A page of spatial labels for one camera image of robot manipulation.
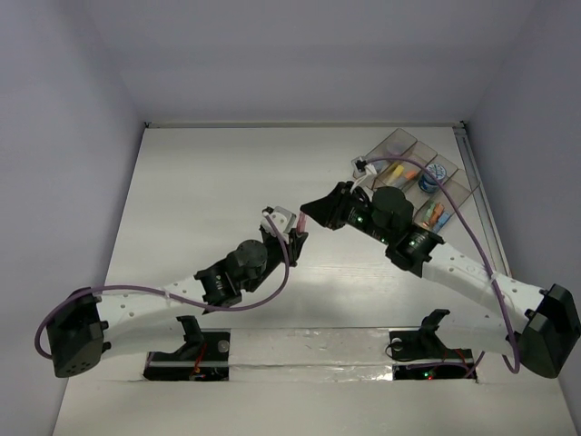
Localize grey orange highlighter pen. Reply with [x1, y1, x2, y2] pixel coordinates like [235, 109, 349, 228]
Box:
[396, 178, 409, 189]

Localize blue lid pin jar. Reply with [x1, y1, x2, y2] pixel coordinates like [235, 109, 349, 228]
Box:
[419, 163, 448, 193]

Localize clear compartment organizer tray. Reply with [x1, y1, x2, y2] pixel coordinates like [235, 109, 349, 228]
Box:
[363, 128, 478, 233]

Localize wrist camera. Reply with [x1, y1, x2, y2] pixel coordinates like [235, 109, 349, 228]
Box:
[261, 206, 297, 238]
[351, 156, 378, 180]

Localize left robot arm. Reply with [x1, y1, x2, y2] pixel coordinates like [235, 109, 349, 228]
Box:
[34, 226, 309, 378]

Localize purple cable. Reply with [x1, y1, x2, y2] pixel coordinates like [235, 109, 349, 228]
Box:
[34, 213, 292, 362]
[367, 156, 521, 381]

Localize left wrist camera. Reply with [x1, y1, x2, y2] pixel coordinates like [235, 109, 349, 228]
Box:
[261, 206, 297, 238]

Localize pink highlighter pen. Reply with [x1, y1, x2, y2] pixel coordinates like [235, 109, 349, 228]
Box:
[297, 213, 307, 233]

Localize blue highlighter pen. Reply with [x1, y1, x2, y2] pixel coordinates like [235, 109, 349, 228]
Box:
[433, 212, 450, 233]

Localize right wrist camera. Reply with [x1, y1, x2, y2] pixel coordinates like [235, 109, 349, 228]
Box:
[351, 156, 378, 180]

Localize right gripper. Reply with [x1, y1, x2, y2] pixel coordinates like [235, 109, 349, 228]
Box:
[300, 183, 392, 246]

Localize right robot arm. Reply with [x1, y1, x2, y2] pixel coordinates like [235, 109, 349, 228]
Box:
[300, 183, 580, 379]

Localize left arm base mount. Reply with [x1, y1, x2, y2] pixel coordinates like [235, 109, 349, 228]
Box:
[143, 315, 231, 382]

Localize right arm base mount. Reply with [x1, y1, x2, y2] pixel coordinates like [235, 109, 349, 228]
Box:
[384, 309, 478, 382]

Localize paperclip jar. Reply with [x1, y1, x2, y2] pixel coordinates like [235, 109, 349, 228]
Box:
[386, 142, 409, 156]

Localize yellow marker cap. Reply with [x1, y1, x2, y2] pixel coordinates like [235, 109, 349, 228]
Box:
[392, 165, 404, 177]

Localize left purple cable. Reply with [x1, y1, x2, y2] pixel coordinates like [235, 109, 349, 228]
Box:
[34, 213, 292, 362]

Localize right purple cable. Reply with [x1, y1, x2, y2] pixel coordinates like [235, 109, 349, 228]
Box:
[367, 156, 521, 381]

